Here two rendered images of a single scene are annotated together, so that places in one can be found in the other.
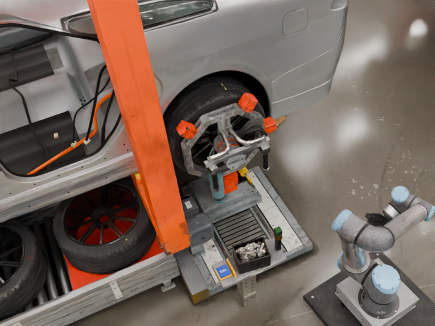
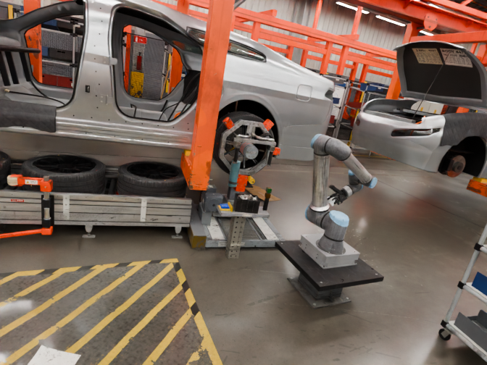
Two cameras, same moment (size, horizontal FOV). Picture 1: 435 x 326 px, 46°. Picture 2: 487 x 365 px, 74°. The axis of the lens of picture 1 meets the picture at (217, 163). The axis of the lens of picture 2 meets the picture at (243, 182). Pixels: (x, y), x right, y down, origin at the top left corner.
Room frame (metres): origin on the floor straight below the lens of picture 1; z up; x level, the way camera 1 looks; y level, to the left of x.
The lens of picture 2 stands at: (-0.97, -0.04, 1.50)
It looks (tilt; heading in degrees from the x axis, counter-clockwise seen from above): 18 degrees down; 359
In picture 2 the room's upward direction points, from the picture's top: 10 degrees clockwise
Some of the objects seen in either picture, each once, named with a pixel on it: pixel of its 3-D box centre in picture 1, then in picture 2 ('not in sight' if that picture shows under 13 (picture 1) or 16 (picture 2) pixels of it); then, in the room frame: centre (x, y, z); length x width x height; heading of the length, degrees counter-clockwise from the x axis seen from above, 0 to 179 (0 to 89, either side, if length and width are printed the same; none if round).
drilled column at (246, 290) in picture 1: (246, 282); (235, 234); (1.59, -0.09, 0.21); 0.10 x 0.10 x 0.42; 19
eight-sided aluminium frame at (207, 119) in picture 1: (224, 143); (246, 148); (2.23, -0.06, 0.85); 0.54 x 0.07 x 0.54; 109
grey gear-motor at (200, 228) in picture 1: (191, 220); (209, 202); (2.09, 0.23, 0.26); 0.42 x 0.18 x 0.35; 19
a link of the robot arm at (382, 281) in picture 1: (382, 282); (335, 224); (1.28, -0.82, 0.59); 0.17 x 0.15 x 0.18; 39
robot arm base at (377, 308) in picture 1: (379, 295); (332, 240); (1.28, -0.82, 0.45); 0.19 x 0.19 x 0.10
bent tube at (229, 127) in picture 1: (245, 129); (263, 134); (2.14, -0.19, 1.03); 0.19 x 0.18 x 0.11; 19
